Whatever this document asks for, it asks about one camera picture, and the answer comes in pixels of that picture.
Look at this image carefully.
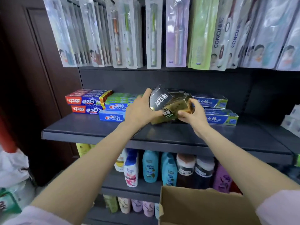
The gold toothpaste box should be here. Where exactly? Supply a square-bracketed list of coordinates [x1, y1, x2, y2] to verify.
[151, 95, 195, 126]
[164, 88, 193, 100]

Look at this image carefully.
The stack of blue child toothbrush packs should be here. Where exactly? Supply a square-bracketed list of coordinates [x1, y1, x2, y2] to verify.
[42, 0, 91, 68]

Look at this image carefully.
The dark grey shelf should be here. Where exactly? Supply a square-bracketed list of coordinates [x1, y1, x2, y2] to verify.
[42, 112, 293, 165]

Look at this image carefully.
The white plastic bag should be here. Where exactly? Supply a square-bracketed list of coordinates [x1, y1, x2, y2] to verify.
[0, 146, 30, 188]

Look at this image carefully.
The person's right hand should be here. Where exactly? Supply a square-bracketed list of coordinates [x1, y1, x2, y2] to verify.
[177, 98, 210, 138]

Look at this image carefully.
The person's left hand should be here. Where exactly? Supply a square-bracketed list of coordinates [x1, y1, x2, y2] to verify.
[125, 88, 163, 129]

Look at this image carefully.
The orange toothbrush pack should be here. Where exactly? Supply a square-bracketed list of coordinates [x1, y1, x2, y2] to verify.
[105, 0, 126, 68]

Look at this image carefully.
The pale purple bottle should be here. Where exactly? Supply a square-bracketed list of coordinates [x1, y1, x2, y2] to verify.
[131, 199, 143, 213]
[143, 201, 155, 218]

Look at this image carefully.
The red and blue toothpaste box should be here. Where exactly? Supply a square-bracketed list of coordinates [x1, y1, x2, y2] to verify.
[71, 105, 106, 115]
[75, 89, 111, 93]
[65, 90, 114, 106]

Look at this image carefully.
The stack of brown toothbrush packs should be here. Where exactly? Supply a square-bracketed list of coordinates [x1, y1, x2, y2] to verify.
[210, 0, 261, 71]

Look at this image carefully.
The red orange bottle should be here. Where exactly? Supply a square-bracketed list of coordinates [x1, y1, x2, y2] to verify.
[229, 181, 242, 194]

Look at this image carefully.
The small teal shampoo bottle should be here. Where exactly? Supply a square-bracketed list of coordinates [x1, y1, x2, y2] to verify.
[162, 153, 178, 187]

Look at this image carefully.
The person's left forearm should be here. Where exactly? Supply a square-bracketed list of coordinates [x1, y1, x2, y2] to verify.
[32, 122, 141, 225]

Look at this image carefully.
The brown cardboard box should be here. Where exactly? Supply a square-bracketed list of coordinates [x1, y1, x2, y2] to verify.
[159, 186, 262, 225]

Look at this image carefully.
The white bottle blue cap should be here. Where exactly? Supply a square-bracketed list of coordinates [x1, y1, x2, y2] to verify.
[124, 150, 139, 188]

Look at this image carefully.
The pale pink bottle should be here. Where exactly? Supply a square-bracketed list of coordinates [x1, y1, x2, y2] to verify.
[117, 197, 131, 214]

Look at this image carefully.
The black patterned toothpaste box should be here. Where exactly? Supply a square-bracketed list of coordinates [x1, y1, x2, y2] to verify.
[149, 84, 174, 112]

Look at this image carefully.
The red child toothbrush pack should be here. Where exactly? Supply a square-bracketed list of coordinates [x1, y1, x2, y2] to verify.
[79, 0, 113, 67]

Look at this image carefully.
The brown-lidded dark jar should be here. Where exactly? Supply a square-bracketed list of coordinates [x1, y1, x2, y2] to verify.
[176, 154, 196, 189]

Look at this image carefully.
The stack of white tissue packs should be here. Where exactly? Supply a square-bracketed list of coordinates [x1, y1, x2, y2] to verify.
[280, 104, 300, 138]

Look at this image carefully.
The olive green bottle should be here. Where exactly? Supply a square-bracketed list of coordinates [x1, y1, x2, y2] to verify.
[103, 195, 119, 213]

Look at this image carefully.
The green and white plastic pack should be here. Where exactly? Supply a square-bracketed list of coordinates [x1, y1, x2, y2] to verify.
[0, 180, 36, 215]

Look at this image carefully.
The red plastic roll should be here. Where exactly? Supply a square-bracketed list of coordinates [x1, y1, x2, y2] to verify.
[0, 114, 18, 153]

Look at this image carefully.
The person's right forearm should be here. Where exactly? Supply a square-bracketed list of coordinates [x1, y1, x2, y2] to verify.
[199, 128, 300, 209]

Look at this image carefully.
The white bottle yellow label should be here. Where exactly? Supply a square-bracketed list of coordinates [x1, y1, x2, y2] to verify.
[114, 148, 128, 173]

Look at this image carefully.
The light blue toothpaste box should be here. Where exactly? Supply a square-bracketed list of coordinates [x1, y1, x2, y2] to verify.
[99, 110, 126, 123]

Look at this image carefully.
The stack of purple toothbrush packs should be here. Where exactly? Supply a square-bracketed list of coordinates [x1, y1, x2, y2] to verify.
[166, 0, 190, 68]

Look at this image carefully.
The green toothbrush pack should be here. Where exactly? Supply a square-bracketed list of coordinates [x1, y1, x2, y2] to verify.
[119, 0, 143, 69]

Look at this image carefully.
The person's pink right sleeve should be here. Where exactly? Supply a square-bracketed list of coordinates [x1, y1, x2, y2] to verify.
[255, 189, 300, 225]

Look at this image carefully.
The cluster of dark blue bottles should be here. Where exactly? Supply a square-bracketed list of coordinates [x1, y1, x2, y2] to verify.
[272, 162, 300, 183]

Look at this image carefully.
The white-lidded dark jar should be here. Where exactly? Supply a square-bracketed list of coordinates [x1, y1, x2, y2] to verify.
[194, 157, 215, 190]

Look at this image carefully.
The large teal shampoo bottle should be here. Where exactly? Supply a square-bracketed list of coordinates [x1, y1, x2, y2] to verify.
[142, 150, 160, 183]

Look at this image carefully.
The stack of teal child toothbrush packs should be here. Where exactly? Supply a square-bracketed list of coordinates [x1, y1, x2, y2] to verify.
[239, 0, 300, 71]

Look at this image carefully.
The pink shampoo bottle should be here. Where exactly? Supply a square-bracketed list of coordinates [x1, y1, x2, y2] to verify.
[212, 164, 233, 194]

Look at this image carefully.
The row of green toothbrush packs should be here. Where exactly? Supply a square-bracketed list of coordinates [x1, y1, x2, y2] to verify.
[145, 0, 163, 69]

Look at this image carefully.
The stack of light green packs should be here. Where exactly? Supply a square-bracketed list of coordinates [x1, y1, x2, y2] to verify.
[187, 0, 220, 70]

